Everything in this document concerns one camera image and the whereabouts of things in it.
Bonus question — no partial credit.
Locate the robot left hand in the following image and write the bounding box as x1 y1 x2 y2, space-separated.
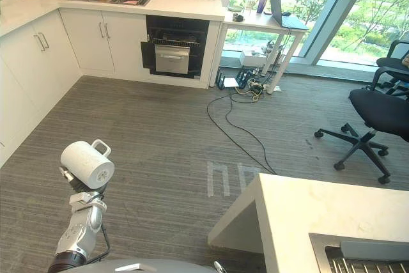
58 166 108 205

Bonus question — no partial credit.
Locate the white cup with handle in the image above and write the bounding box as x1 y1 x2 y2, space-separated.
60 139 116 191

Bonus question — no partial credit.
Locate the silver dishwasher door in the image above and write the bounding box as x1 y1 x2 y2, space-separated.
154 43 190 75

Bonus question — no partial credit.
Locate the black built-in dishwasher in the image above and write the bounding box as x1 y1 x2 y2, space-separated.
139 14 211 80

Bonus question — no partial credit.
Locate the stainless steel island sink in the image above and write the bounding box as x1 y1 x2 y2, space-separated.
308 232 409 273

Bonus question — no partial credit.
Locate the grey robot torso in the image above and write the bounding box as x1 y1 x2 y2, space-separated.
59 258 226 273

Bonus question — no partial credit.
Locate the white kitchen cabinet run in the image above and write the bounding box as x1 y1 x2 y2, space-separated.
0 7 222 167

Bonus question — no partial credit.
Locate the white cardboard box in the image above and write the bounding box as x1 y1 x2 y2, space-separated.
239 49 268 67

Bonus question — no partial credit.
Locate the white counter island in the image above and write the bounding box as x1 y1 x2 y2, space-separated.
206 173 409 273

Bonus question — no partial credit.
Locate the white side table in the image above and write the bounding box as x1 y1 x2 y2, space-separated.
219 7 310 95

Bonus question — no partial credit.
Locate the dark open laptop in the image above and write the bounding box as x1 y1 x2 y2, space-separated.
268 0 310 30

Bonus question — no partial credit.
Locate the black office chair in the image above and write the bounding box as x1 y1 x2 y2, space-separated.
366 40 409 95
314 88 409 185

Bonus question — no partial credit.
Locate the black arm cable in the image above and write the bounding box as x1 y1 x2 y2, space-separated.
85 221 111 265

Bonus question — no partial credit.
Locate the long black floor cable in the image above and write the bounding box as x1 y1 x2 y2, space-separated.
206 86 278 175

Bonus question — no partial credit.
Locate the black cable stand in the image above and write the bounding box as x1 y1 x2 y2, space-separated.
235 65 258 89

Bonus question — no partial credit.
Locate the grey window frame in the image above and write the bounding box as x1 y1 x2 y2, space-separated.
235 0 409 66

